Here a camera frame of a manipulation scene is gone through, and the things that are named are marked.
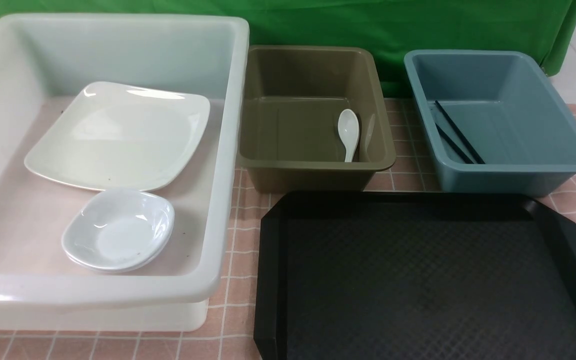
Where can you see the large white plastic tub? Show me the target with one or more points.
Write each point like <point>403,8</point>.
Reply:
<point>46,59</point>

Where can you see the black plastic serving tray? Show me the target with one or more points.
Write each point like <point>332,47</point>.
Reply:
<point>348,275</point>

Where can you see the large white square plate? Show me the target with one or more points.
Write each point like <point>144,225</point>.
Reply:
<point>114,135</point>

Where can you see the green backdrop cloth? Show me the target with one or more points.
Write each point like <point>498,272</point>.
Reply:
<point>388,29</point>

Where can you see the small white bowl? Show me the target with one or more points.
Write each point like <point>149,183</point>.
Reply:
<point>116,258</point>
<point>120,215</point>

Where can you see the white ceramic soup spoon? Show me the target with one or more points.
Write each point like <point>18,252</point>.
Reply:
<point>349,132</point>

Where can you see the blue plastic bin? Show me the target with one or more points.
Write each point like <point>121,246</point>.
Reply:
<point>509,111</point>

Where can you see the pink checkered tablecloth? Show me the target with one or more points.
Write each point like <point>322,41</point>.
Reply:
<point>227,331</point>

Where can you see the olive green plastic bin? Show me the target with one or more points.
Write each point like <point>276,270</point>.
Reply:
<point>293,96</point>

